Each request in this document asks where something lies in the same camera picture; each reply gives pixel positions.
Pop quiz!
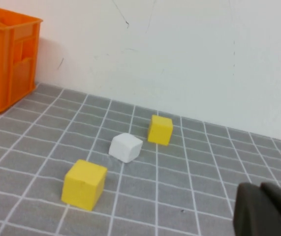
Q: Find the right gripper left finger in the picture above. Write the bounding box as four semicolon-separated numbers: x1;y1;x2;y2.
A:
232;182;281;236

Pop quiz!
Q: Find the orange plastic cutlery crate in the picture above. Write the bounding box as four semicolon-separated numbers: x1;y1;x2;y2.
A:
0;7;44;114

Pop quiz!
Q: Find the grey checked tablecloth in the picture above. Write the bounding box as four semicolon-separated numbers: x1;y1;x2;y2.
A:
0;82;281;236

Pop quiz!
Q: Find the yellow cube block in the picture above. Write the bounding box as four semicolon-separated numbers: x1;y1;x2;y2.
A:
147;114;174;147
61;159;108;211

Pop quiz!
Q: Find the white cube block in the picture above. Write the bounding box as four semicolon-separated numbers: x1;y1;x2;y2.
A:
108;132;144;164

